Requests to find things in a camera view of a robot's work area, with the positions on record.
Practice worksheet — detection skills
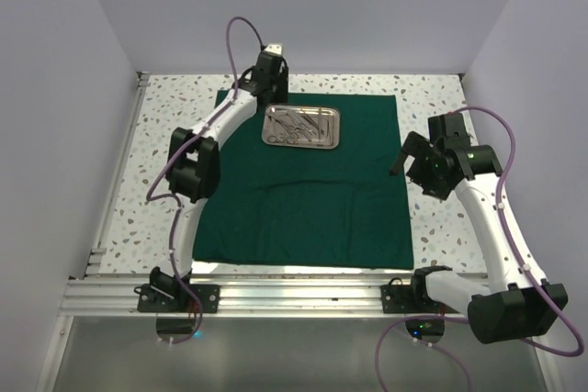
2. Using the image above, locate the aluminium rail frame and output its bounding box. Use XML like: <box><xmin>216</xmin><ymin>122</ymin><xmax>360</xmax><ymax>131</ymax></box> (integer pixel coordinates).
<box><xmin>36</xmin><ymin>71</ymin><xmax>564</xmax><ymax>392</ymax></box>

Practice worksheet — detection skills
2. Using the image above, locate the green surgical cloth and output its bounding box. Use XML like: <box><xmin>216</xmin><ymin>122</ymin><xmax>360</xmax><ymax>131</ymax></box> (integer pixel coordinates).
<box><xmin>192</xmin><ymin>94</ymin><xmax>413</xmax><ymax>270</ymax></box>

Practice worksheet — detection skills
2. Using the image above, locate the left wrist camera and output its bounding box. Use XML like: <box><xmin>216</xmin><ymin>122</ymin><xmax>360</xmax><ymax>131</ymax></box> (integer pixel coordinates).
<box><xmin>265</xmin><ymin>43</ymin><xmax>284</xmax><ymax>57</ymax></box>

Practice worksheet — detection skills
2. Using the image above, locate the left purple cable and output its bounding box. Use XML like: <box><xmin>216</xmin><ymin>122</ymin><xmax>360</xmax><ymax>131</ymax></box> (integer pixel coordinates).
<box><xmin>145</xmin><ymin>17</ymin><xmax>270</xmax><ymax>345</ymax></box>

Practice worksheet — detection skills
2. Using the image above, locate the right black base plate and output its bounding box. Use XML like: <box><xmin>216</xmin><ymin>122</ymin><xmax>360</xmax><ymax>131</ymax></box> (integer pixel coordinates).
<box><xmin>379</xmin><ymin>284</ymin><xmax>457</xmax><ymax>314</ymax></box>

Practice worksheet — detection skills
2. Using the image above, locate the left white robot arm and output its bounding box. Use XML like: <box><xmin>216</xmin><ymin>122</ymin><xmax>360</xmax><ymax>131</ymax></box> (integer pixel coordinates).
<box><xmin>146</xmin><ymin>43</ymin><xmax>288</xmax><ymax>312</ymax></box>

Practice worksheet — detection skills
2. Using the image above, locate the steel surgical instruments pile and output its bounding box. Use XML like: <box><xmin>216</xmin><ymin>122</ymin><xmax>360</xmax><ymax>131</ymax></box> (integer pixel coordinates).
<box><xmin>266</xmin><ymin>107</ymin><xmax>334</xmax><ymax>144</ymax></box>

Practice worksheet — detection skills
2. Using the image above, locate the stainless steel instrument tray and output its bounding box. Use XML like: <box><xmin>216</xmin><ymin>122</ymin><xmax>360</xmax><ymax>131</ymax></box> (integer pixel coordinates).
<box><xmin>260</xmin><ymin>103</ymin><xmax>342</xmax><ymax>151</ymax></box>

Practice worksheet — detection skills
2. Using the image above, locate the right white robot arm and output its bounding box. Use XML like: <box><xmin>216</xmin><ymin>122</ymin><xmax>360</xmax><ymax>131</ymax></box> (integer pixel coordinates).
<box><xmin>388</xmin><ymin>113</ymin><xmax>568</xmax><ymax>343</ymax></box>

